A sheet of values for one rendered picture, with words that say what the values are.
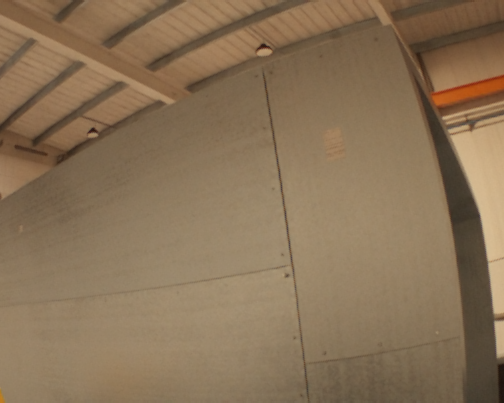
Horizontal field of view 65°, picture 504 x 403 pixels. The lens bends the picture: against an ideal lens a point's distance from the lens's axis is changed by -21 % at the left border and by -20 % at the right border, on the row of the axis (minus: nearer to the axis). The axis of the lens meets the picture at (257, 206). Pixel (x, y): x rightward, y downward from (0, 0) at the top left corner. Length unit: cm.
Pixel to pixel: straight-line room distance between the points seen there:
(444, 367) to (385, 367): 15
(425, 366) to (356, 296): 26
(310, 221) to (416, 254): 28
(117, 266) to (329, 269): 71
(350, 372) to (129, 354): 74
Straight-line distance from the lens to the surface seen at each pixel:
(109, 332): 160
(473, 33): 1066
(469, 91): 977
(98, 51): 926
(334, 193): 114
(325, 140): 118
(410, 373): 108
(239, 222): 125
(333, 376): 114
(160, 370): 145
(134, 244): 149
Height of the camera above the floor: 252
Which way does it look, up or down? 14 degrees up
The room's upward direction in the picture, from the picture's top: 7 degrees counter-clockwise
